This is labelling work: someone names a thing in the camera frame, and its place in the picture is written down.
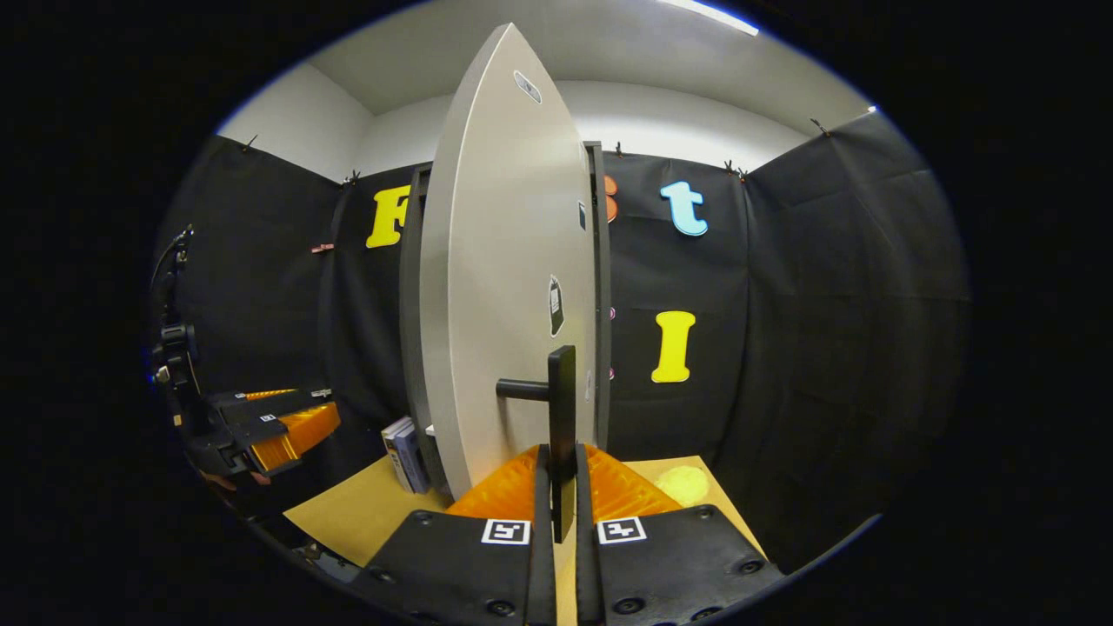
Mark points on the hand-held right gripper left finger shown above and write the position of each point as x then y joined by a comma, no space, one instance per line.
541,565

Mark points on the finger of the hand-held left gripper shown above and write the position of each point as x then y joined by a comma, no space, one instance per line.
296,435
243,402

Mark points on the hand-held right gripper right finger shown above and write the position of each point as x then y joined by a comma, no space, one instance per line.
587,574

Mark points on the light grey cabinet door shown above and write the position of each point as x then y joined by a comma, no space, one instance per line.
496,261

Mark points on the dark grey cabinet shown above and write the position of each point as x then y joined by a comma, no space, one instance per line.
602,261

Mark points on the white book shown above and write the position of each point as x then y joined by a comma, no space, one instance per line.
393,433

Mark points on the blue-grey book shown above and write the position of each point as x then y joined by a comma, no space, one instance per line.
415,461

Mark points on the yellow lumpy round object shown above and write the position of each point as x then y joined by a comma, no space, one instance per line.
683,485

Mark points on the black backdrop cloth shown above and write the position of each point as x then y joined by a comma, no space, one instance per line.
826,304

